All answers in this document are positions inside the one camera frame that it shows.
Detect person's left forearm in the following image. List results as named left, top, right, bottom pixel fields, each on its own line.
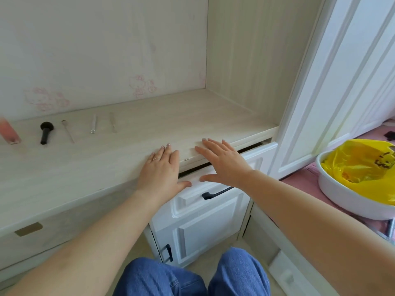
left=6, top=189, right=169, bottom=296

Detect white cabinet door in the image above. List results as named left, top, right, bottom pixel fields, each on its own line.
left=153, top=194, right=251, bottom=268

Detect white wardrobe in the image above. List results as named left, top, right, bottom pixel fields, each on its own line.
left=268, top=0, right=395, bottom=181

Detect black makeup brush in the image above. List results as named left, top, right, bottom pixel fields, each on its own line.
left=40, top=121, right=55, bottom=145

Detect person's right forearm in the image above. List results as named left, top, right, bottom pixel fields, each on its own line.
left=244, top=170, right=395, bottom=296

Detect white plastic basin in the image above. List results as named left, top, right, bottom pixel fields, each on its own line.
left=317, top=150, right=395, bottom=221

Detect pink lip gloss bottle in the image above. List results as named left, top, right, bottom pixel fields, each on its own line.
left=0, top=117, right=21, bottom=145

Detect person's left hand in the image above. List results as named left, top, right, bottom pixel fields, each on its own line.
left=135, top=143, right=193, bottom=208

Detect black clothes rack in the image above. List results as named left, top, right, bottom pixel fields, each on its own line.
left=384, top=129, right=395, bottom=244

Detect person's right hand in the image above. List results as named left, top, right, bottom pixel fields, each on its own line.
left=194, top=138, right=256, bottom=191

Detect black cabinet door handle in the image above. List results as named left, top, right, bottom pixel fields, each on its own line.
left=160, top=244, right=174, bottom=264

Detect gold recessed handle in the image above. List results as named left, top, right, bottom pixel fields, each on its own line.
left=14, top=222, right=44, bottom=238

